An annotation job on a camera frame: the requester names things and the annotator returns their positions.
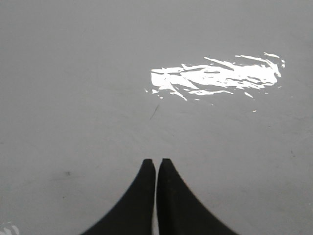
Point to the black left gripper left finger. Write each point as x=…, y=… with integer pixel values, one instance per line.
x=133, y=213

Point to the white whiteboard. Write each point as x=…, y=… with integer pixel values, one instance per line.
x=90, y=88

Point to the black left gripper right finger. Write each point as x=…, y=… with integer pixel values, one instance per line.
x=179, y=212

